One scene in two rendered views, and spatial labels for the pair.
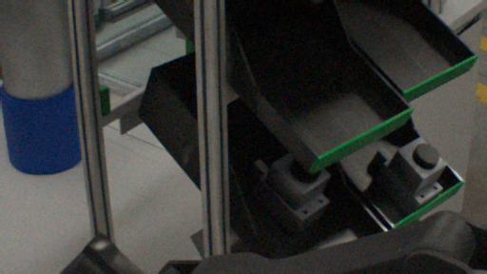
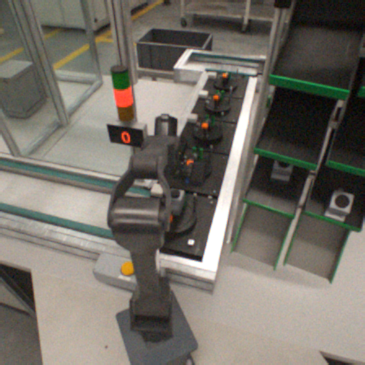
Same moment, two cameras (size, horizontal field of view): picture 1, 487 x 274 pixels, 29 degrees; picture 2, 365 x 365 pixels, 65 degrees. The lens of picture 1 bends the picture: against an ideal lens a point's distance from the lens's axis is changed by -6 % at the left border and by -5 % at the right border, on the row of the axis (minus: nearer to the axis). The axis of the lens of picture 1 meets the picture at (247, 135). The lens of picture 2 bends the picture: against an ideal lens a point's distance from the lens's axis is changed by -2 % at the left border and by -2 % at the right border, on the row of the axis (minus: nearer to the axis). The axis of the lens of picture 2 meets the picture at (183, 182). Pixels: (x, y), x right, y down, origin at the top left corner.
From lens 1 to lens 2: 60 cm
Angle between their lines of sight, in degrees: 54
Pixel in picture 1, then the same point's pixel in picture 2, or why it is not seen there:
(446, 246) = (134, 160)
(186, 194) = not seen: hidden behind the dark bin
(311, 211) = (277, 178)
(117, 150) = not seen: hidden behind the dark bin
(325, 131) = (278, 147)
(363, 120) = (298, 156)
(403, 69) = (352, 158)
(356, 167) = (327, 186)
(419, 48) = not seen: outside the picture
